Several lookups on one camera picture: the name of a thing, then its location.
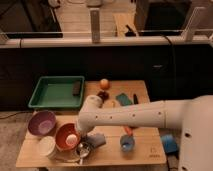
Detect orange carrot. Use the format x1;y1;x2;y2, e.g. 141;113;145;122
124;126;133;136

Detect blue-grey cloth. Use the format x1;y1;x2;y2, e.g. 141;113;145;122
87;133;106;148

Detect banana slices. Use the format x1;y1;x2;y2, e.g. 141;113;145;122
108;100;115;107

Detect small blue bowl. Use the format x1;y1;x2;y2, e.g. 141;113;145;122
120;135;135;152

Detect orange-red bowl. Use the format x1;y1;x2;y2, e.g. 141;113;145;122
55;123;81;151

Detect white cup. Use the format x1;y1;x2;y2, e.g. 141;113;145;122
38;136;57;158

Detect grey metal post right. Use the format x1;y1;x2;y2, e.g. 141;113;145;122
181;7;205;41

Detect green plastic tray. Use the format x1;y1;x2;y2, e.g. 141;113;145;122
28;76;85;109

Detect blue box on floor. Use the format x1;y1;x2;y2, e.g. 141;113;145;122
161;134;179;154

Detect silver metal ladle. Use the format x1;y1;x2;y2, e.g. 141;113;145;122
55;141;92;166

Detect orange fruit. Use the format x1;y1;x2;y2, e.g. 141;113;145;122
99;79;110;90

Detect grey metal post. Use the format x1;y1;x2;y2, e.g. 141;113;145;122
181;7;205;41
90;8;100;43

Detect black marker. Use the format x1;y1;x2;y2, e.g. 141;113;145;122
133;94;139;104

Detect grey metal post left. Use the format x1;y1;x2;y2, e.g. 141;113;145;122
90;8;100;43

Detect black remote in tray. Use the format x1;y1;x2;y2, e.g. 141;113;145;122
72;81;81;96

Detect teal sponge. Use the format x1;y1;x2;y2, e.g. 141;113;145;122
116;93;132;106

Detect purple bowl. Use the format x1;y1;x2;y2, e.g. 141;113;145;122
28;110;56;136

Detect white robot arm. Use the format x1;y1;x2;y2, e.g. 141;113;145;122
74;95;213;171

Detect dark red grapes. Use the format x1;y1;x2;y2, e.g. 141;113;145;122
98;91;109;101

